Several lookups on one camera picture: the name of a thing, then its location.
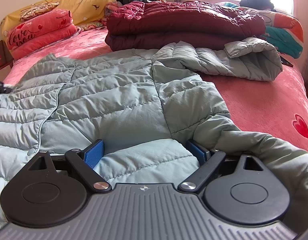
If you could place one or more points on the black smartphone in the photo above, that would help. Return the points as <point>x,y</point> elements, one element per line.
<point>286,62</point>

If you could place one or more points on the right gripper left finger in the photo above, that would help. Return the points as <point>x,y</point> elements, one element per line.
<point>52,189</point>

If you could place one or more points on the floral small pillow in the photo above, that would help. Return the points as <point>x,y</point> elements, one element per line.
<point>37,10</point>

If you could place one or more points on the colourful cartoon quilt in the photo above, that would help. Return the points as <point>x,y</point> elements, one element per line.
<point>283,31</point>

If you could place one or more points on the pink love you blanket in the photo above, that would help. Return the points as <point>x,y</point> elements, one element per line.
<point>40,31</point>

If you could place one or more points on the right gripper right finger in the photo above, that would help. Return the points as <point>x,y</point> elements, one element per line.
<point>237,188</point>

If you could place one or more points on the white bedside cabinet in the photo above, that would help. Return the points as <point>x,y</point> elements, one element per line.
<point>5,70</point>

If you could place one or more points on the folded pink grey blankets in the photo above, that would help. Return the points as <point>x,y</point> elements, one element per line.
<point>111,7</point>

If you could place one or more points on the dark red gift box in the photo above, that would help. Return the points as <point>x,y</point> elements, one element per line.
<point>5,55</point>

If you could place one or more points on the yellow padded headboard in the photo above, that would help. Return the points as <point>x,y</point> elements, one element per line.
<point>83,11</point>

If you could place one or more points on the maroon folded down jacket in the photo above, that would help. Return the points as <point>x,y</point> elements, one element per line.
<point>153,25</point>

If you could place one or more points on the light green down jacket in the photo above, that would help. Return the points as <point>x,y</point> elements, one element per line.
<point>145,105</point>

